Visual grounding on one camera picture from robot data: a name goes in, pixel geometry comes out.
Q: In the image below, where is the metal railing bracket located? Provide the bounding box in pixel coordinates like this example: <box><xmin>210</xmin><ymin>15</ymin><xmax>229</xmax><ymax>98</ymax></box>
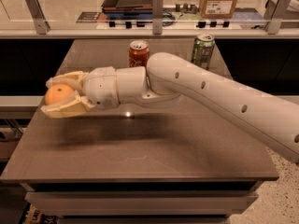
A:
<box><xmin>152</xmin><ymin>0</ymin><xmax>164</xmax><ymax>35</ymax></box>
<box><xmin>264</xmin><ymin>0</ymin><xmax>291</xmax><ymax>35</ymax></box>
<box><xmin>25</xmin><ymin>0</ymin><xmax>50</xmax><ymax>35</ymax></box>

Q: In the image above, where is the orange fruit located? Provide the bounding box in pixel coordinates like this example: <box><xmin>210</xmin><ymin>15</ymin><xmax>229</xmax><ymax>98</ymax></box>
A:
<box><xmin>45</xmin><ymin>84</ymin><xmax>74</xmax><ymax>105</ymax></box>

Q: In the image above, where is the right metal railing bracket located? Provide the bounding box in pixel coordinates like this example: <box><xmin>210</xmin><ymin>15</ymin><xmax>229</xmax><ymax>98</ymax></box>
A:
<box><xmin>264</xmin><ymin>0</ymin><xmax>291</xmax><ymax>35</ymax></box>

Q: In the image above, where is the glass railing panel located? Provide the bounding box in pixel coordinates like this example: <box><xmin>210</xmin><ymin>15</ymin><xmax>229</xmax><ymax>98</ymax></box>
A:
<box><xmin>0</xmin><ymin>0</ymin><xmax>267</xmax><ymax>34</ymax></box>

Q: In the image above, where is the green soda can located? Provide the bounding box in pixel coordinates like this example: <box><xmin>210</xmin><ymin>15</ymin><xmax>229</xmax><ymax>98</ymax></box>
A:
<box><xmin>191</xmin><ymin>34</ymin><xmax>215</xmax><ymax>70</ymax></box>

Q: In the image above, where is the left metal railing bracket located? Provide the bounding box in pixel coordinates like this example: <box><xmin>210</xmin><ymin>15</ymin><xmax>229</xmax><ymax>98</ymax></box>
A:
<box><xmin>25</xmin><ymin>0</ymin><xmax>50</xmax><ymax>35</ymax></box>

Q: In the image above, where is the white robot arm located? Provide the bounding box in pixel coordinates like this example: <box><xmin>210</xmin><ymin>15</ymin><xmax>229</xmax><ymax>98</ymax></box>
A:
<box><xmin>41</xmin><ymin>52</ymin><xmax>299</xmax><ymax>164</ymax></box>

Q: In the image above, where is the red cola can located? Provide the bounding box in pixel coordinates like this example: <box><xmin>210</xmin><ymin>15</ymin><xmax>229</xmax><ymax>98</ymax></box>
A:
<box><xmin>129</xmin><ymin>40</ymin><xmax>150</xmax><ymax>67</ymax></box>

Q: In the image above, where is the cardboard box with label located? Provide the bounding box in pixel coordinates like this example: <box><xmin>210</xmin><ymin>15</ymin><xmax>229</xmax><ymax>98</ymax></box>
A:
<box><xmin>200</xmin><ymin>0</ymin><xmax>237</xmax><ymax>19</ymax></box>

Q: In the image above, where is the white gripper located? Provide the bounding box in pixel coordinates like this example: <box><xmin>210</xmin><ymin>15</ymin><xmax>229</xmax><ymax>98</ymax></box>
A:
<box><xmin>41</xmin><ymin>66</ymin><xmax>120</xmax><ymax>119</ymax></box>

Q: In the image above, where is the middle metal railing bracket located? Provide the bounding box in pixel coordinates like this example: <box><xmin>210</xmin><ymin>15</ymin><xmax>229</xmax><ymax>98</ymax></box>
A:
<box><xmin>152</xmin><ymin>0</ymin><xmax>164</xmax><ymax>35</ymax></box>

